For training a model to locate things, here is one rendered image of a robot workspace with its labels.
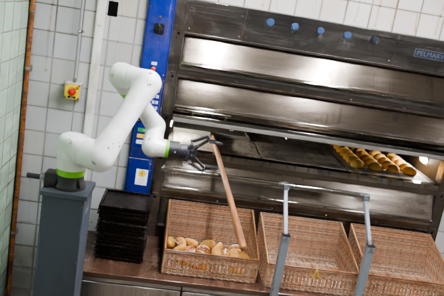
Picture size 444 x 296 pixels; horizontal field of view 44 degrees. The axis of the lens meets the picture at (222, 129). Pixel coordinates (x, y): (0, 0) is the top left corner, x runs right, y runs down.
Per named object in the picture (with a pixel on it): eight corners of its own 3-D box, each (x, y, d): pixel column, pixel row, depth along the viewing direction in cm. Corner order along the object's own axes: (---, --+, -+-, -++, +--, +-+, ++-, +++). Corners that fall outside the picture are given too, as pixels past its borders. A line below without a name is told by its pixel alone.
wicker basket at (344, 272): (251, 250, 363) (258, 210, 357) (333, 259, 369) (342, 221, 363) (261, 288, 316) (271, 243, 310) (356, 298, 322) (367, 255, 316)
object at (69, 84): (65, 96, 333) (67, 80, 331) (82, 98, 334) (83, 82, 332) (62, 98, 326) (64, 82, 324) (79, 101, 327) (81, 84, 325)
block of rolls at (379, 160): (328, 144, 431) (330, 137, 430) (387, 152, 436) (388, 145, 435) (351, 168, 372) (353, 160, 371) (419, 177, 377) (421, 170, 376)
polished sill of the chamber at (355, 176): (166, 151, 352) (167, 145, 351) (434, 188, 371) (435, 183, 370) (166, 154, 346) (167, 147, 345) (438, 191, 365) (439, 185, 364)
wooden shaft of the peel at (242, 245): (246, 253, 220) (248, 246, 219) (239, 252, 220) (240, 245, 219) (215, 139, 385) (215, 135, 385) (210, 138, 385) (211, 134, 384)
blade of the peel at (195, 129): (249, 141, 397) (250, 137, 396) (173, 131, 390) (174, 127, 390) (243, 129, 432) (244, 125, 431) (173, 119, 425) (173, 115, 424)
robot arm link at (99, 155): (96, 167, 228) (160, 67, 247) (68, 156, 236) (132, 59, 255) (110, 181, 238) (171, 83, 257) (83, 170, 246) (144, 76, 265)
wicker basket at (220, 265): (161, 237, 359) (168, 197, 353) (246, 248, 365) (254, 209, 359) (158, 274, 312) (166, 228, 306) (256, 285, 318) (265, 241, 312)
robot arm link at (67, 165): (73, 182, 239) (78, 140, 235) (49, 172, 247) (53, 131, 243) (95, 176, 250) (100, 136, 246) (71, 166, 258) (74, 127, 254)
